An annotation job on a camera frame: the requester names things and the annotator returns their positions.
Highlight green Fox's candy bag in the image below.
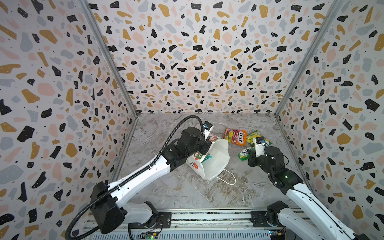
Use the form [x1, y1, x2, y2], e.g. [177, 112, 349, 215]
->
[246, 130, 272, 147]
[238, 147, 255, 162]

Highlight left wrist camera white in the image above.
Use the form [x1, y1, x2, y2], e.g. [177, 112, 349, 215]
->
[203, 121, 214, 141]

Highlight orange pink Fox's candy bag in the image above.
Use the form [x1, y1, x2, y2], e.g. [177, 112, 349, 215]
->
[224, 128, 247, 146]

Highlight green snack packets in bag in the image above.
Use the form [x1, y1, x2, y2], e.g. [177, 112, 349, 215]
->
[203, 154, 212, 162]

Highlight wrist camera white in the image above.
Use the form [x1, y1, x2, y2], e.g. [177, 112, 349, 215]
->
[203, 121, 214, 141]
[254, 137, 267, 157]

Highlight black corrugated cable conduit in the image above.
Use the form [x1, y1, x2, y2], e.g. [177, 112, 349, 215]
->
[65, 115, 205, 240]

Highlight white paper bag floral print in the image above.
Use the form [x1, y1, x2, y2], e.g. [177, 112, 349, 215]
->
[186, 134, 237, 186]

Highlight aluminium corner post left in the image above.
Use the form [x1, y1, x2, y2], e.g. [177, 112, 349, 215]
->
[78, 0, 138, 119]

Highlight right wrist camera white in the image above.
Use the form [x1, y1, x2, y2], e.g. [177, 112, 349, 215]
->
[254, 137, 267, 157]

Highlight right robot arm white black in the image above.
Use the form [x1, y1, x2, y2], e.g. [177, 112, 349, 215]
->
[247, 144, 368, 240]

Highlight aluminium corner post right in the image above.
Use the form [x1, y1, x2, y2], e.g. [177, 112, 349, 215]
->
[274, 0, 344, 119]

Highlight aluminium corner post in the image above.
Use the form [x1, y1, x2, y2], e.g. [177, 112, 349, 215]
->
[274, 0, 344, 119]
[78, 0, 138, 119]

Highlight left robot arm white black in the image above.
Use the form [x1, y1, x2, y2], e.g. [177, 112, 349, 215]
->
[91, 122, 213, 234]

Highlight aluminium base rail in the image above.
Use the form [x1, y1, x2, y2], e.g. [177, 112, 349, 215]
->
[87, 208, 300, 240]

